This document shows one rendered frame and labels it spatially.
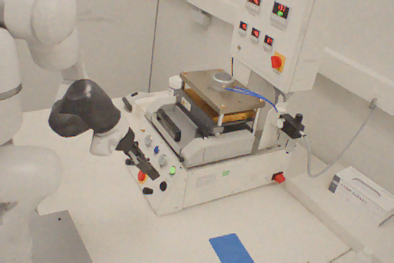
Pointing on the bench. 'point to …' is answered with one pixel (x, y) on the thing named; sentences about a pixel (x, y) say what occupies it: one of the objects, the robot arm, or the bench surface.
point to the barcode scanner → (135, 98)
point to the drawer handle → (169, 124)
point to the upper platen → (224, 114)
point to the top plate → (223, 91)
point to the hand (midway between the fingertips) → (151, 171)
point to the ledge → (342, 214)
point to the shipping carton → (143, 107)
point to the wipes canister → (173, 84)
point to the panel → (155, 166)
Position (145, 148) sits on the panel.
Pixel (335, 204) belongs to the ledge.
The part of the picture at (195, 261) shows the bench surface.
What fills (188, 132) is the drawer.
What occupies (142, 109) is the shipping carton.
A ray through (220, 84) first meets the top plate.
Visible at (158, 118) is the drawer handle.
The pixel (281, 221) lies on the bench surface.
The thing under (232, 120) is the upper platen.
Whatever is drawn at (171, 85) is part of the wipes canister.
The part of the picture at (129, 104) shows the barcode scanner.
